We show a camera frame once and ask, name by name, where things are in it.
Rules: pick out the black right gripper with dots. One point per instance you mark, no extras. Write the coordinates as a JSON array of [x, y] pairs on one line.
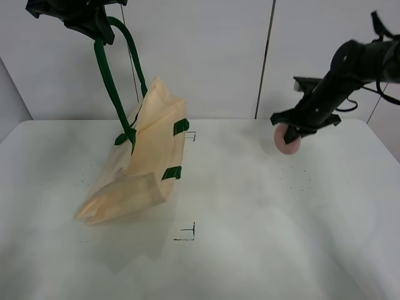
[[315, 109]]

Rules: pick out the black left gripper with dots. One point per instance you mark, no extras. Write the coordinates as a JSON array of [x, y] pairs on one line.
[[85, 16]]

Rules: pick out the cream linen bag green handles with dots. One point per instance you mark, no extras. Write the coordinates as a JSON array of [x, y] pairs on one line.
[[145, 161]]

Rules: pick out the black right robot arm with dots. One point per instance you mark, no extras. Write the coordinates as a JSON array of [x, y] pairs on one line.
[[354, 65]]

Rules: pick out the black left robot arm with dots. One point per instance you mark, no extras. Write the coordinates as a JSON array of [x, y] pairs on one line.
[[84, 16]]

